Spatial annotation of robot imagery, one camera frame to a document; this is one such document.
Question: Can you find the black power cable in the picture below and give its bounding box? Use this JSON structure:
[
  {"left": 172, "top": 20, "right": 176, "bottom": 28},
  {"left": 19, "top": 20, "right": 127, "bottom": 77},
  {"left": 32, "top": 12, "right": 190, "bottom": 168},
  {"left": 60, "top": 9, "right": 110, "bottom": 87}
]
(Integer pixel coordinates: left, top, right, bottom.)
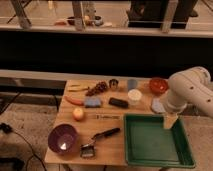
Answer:
[{"left": 0, "top": 122, "right": 48, "bottom": 171}]

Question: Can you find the green plastic tray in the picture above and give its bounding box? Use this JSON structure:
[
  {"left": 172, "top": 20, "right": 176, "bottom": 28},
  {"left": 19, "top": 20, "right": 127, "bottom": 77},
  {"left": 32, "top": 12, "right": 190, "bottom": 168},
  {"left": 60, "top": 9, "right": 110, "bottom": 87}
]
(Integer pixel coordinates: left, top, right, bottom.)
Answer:
[{"left": 123, "top": 114, "right": 195, "bottom": 169}]

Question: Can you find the small metal cup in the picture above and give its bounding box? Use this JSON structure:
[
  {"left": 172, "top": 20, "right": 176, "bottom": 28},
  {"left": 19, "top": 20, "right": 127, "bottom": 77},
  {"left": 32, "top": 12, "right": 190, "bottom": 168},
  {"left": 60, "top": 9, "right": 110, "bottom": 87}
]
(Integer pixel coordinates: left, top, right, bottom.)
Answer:
[{"left": 109, "top": 79, "right": 119, "bottom": 91}]

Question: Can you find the blue cup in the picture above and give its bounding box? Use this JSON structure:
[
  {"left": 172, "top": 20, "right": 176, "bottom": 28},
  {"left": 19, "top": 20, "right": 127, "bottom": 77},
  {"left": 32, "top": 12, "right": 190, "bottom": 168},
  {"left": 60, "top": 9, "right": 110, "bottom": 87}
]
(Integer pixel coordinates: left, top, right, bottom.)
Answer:
[{"left": 127, "top": 79, "right": 138, "bottom": 91}]

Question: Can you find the blue sponge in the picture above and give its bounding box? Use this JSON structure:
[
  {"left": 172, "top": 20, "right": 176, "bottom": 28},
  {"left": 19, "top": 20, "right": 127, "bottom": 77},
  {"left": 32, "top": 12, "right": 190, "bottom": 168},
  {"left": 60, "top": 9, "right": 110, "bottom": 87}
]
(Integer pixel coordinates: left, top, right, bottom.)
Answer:
[{"left": 84, "top": 97, "right": 102, "bottom": 108}]

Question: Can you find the wooden table board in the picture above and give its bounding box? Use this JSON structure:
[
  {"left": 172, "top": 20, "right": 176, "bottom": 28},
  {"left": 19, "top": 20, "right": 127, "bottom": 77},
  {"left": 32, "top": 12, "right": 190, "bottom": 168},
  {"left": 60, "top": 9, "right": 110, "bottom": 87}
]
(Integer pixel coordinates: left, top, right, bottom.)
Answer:
[{"left": 44, "top": 79, "right": 178, "bottom": 166}]

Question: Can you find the red bowl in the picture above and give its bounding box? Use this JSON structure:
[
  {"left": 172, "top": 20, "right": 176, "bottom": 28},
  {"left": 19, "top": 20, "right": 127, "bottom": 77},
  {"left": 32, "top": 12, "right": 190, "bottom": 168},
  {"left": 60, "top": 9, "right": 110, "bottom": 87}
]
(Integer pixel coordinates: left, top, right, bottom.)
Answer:
[{"left": 149, "top": 77, "right": 168, "bottom": 94}]

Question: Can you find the bunch of dark grapes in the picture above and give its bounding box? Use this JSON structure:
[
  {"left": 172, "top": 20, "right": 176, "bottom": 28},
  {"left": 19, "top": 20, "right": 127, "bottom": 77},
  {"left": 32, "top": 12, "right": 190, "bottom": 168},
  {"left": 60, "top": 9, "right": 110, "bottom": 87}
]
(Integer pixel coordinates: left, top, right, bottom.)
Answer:
[{"left": 86, "top": 81, "right": 108, "bottom": 96}]

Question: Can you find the purple bowl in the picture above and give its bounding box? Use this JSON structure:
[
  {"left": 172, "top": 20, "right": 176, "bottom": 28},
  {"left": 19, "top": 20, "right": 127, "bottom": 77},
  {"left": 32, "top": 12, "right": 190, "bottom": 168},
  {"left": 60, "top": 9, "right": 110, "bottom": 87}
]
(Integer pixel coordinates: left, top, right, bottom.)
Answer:
[{"left": 48, "top": 124, "right": 78, "bottom": 155}]

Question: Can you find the yellow banana peel piece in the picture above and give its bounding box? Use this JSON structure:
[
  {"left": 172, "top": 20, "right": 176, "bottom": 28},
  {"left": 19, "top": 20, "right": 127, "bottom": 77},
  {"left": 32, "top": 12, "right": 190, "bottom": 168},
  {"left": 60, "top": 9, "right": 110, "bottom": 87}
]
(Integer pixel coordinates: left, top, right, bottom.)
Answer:
[{"left": 68, "top": 85, "right": 89, "bottom": 92}]

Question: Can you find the black rectangular block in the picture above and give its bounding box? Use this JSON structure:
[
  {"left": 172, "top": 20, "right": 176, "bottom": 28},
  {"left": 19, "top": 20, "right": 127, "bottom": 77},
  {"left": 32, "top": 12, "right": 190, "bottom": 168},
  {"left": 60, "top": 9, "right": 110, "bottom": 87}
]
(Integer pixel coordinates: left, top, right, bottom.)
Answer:
[{"left": 109, "top": 98, "right": 129, "bottom": 108}]

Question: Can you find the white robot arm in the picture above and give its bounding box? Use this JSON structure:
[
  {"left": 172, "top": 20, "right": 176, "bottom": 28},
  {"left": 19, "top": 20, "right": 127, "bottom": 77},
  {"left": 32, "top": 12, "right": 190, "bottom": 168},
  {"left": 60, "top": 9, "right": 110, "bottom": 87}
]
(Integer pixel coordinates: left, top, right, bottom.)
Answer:
[{"left": 160, "top": 67, "right": 213, "bottom": 129}]

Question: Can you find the white plastic cup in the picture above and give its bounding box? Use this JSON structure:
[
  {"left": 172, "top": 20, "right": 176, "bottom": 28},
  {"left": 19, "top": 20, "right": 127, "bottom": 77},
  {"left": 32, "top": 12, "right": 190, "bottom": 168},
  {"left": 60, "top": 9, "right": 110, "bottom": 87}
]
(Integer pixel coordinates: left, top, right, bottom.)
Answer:
[{"left": 128, "top": 89, "right": 142, "bottom": 105}]

